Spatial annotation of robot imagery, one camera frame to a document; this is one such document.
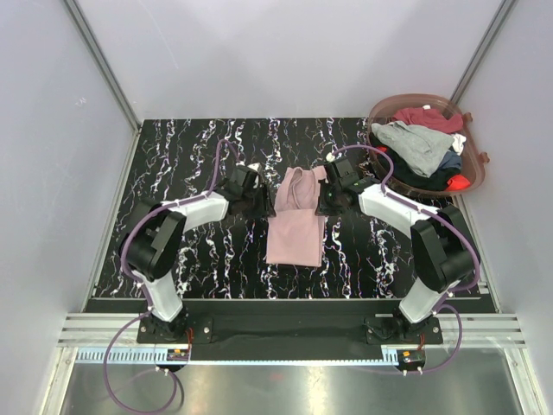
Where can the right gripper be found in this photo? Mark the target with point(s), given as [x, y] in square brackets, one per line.
[323, 209]

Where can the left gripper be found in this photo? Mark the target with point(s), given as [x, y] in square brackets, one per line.
[265, 207]

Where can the pink tank top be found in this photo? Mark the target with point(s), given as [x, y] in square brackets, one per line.
[295, 233]

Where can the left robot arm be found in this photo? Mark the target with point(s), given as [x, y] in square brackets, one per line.
[150, 246]

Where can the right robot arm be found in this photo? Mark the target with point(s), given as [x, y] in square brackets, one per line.
[442, 246]

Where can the black garment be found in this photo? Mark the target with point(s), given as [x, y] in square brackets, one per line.
[438, 181]

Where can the blue garment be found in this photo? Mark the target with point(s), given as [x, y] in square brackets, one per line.
[451, 160]

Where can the maroon garment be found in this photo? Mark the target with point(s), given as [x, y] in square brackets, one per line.
[430, 118]

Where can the red orange garment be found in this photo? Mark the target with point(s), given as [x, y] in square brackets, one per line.
[458, 183]

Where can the white garment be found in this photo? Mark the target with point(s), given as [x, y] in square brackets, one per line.
[458, 143]

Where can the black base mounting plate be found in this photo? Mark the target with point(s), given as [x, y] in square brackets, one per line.
[375, 321]

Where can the left small electronics board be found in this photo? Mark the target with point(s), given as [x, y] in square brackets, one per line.
[178, 354]

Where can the small electronics board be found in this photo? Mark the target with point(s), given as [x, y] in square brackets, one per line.
[178, 354]
[411, 360]

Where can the right small electronics board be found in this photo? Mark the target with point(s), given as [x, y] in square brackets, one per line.
[411, 360]

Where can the left aluminium corner post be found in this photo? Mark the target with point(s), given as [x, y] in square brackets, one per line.
[93, 46]

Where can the aluminium corner post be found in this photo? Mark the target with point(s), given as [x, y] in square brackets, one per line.
[499, 19]
[93, 46]

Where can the aluminium frame rail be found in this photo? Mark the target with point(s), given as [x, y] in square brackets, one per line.
[478, 330]

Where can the right aluminium corner post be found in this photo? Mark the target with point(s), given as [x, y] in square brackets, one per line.
[499, 19]

